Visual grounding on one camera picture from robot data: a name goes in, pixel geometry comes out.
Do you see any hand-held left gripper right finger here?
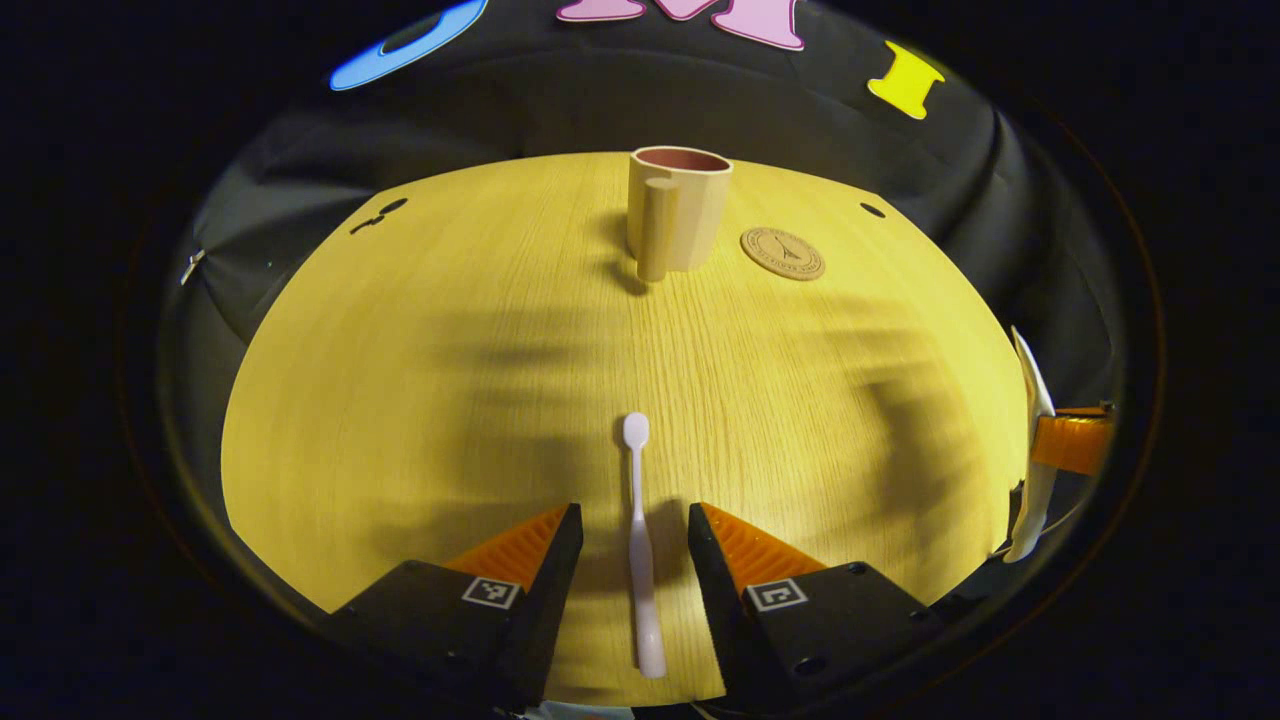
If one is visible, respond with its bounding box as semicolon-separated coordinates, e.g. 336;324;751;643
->
687;503;961;716

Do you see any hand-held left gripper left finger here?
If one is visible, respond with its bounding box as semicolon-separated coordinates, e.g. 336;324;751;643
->
320;503;584;716

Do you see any white toothpaste tube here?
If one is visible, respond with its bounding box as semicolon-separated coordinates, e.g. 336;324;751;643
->
1003;325;1059;564

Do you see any pale pink toothbrush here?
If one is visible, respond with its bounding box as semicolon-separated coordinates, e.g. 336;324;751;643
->
622;412;668;681

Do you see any round brown cork coaster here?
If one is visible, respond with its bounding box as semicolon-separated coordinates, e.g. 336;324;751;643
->
740;227;827;282

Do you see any beige cup with pink inside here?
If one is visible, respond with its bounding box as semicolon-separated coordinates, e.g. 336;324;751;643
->
627;146;733;283

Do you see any wooden desktop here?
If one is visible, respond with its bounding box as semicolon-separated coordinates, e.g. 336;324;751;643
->
220;150;1031;706

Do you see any black backdrop cloth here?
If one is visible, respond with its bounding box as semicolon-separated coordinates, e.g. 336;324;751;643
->
160;0;1131;641

